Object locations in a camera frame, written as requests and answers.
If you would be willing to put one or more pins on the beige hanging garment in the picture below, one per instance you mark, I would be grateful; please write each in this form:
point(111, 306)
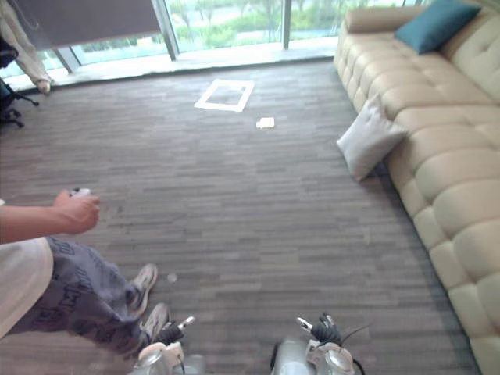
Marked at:
point(23, 43)

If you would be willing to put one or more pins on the beige tufted leather sofa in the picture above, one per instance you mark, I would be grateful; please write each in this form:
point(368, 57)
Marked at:
point(437, 129)

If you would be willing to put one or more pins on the grey roller blind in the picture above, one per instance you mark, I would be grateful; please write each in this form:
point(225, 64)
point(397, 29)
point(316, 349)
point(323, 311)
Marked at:
point(82, 19)

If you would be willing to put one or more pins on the grey window mullion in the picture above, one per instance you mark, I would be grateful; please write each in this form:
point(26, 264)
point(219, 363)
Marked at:
point(167, 29)
point(286, 23)

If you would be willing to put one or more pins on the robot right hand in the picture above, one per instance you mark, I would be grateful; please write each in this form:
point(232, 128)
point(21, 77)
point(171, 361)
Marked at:
point(324, 330)

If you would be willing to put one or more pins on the small white box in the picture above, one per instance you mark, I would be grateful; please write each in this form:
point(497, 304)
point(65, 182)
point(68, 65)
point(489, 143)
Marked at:
point(265, 123)

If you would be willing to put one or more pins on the teal cushion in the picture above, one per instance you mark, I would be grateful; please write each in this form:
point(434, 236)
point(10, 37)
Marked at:
point(433, 27)

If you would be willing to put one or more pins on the white handheld controller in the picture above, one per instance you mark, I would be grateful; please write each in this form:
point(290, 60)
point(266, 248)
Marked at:
point(81, 191)

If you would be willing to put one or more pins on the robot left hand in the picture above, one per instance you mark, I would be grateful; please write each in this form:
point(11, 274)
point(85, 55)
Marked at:
point(172, 332)

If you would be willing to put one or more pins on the light grey cushion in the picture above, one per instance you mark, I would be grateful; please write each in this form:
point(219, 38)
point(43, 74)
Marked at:
point(369, 140)

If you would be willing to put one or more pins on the person's hand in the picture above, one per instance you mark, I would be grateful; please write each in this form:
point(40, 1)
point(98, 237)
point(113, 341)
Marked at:
point(80, 213)

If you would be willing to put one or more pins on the person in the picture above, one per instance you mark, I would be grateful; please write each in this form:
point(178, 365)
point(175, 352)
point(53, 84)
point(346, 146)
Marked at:
point(74, 289)

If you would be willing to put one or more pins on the black office chair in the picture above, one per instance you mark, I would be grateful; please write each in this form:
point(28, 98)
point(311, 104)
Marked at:
point(8, 93)

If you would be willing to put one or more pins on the white tape rectangle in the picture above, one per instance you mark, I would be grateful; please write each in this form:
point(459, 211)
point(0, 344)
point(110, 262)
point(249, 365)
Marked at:
point(224, 104)

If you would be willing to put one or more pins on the person's forearm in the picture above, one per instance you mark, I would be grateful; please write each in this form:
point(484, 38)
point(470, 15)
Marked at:
point(27, 224)

